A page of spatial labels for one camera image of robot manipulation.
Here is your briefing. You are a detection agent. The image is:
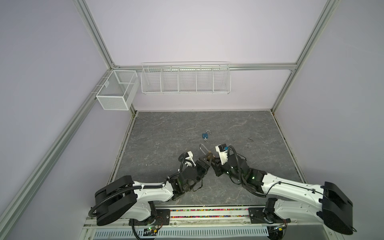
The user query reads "white mesh box basket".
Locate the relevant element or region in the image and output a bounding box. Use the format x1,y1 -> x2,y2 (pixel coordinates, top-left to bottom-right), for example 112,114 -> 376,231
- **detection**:
96,70 -> 140,111

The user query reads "aluminium front rail frame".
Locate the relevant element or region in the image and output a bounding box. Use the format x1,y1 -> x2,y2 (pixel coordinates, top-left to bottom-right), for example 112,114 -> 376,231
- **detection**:
82,204 -> 337,230

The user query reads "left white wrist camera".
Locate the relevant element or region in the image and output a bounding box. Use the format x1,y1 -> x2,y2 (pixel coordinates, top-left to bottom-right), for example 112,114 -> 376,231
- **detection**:
184,151 -> 196,167

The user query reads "brass padlock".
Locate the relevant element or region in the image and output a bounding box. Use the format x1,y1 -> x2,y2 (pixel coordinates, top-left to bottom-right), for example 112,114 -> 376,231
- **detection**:
199,144 -> 215,164

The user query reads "blue padlock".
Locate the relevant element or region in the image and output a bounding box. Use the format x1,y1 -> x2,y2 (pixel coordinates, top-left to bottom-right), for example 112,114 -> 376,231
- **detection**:
202,130 -> 211,140

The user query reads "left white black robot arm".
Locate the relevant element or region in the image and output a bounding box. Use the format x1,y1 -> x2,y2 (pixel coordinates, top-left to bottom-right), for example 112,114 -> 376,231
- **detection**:
88,159 -> 212,226

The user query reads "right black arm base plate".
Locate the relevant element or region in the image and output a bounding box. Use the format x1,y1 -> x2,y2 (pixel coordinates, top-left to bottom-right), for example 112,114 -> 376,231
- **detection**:
248,208 -> 285,224

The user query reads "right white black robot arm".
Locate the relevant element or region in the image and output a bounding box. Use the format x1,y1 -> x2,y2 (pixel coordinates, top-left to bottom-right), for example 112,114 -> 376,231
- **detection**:
211,154 -> 356,235

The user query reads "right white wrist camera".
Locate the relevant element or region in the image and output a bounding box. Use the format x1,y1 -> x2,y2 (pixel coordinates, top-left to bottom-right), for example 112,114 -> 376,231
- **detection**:
215,144 -> 228,165

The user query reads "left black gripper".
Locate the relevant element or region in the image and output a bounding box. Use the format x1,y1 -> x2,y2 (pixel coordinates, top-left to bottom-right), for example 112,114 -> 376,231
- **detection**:
185,153 -> 213,192

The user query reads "black corrugated right cable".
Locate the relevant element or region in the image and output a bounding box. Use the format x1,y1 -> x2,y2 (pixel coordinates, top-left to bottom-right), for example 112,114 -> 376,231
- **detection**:
226,145 -> 268,199

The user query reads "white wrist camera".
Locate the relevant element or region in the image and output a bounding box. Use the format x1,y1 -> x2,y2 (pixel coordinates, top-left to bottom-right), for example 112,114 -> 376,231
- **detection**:
215,144 -> 228,165
184,151 -> 196,167

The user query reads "white wire shelf basket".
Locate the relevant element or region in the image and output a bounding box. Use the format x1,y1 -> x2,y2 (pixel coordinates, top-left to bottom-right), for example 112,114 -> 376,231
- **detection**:
141,62 -> 232,95

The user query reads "white vented cable duct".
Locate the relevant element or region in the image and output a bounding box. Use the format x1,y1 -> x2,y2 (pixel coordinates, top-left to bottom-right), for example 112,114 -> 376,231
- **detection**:
93,226 -> 269,240

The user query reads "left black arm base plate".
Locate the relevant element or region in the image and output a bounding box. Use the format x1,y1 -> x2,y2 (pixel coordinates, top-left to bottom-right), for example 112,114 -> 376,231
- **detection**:
133,209 -> 171,226

